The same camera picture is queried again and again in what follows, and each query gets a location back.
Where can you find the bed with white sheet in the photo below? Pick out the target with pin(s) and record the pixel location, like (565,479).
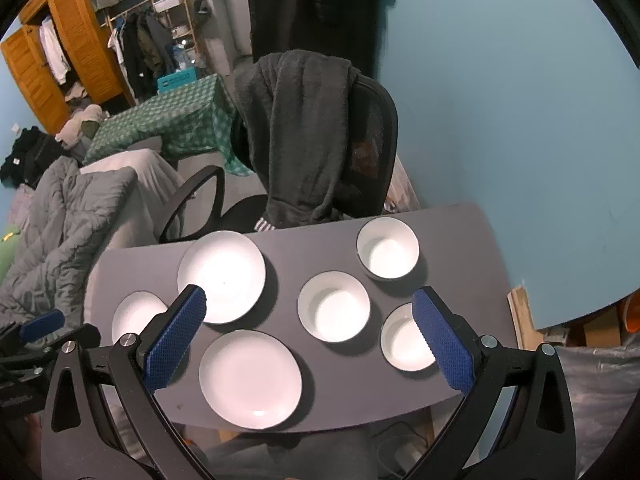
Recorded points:
(157,183)

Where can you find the dark grey fleece hoodie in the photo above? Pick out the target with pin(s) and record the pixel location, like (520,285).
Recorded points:
(294,106)

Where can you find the grey quilted duvet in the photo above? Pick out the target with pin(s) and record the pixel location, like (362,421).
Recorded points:
(70,218)

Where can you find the wooden shelf unit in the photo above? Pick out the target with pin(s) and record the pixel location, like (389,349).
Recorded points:
(178,18)

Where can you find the green checkered cloth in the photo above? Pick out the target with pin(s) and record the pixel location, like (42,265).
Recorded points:
(194,119)

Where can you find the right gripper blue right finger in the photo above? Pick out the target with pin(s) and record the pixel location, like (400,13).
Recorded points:
(460,358)

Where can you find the clothes rack with dark clothes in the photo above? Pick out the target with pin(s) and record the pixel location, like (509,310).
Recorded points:
(141,42)

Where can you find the teal plastic crate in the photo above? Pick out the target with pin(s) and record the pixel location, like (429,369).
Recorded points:
(177,79)

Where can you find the small white plate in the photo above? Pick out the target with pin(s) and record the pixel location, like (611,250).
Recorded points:
(134,313)

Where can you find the wooden louvred wardrobe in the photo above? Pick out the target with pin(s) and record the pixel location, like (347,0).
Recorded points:
(59,46)

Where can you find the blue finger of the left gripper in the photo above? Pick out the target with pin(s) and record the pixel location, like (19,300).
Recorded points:
(42,326)

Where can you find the black mesh office chair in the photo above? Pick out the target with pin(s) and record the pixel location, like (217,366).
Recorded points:
(373,131)

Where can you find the white bowl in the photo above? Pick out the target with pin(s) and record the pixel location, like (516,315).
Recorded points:
(388,248)
(402,342)
(333,307)

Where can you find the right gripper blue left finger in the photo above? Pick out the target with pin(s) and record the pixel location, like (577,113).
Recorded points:
(140,365)

